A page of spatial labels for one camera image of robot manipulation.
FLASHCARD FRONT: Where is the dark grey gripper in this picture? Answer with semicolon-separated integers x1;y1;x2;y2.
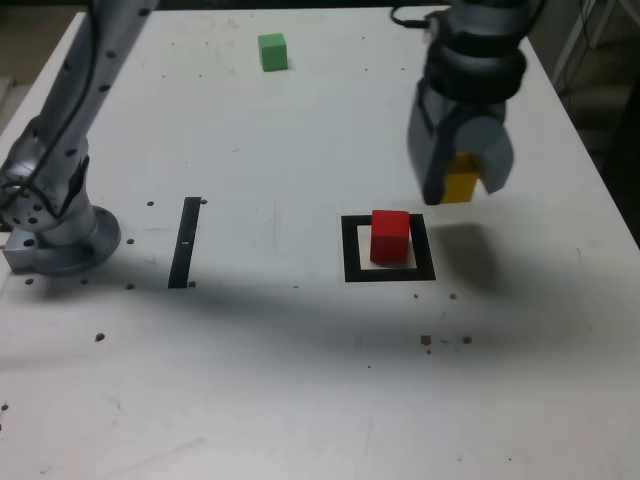
407;83;516;206

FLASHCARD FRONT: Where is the yellow cube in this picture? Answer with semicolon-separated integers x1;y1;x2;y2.
442;152;482;205

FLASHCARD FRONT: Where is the red cube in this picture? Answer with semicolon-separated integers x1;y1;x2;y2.
368;209;412;265

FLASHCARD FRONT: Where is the green cube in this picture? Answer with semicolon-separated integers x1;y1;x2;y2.
257;33;290;73

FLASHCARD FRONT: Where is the black tape square outline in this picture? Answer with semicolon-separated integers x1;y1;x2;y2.
340;213;437;284

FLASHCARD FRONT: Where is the black tape strip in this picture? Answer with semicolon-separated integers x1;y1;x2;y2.
167;196;202;290

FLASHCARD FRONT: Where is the white metal frame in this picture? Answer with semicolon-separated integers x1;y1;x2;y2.
551;0;617;86

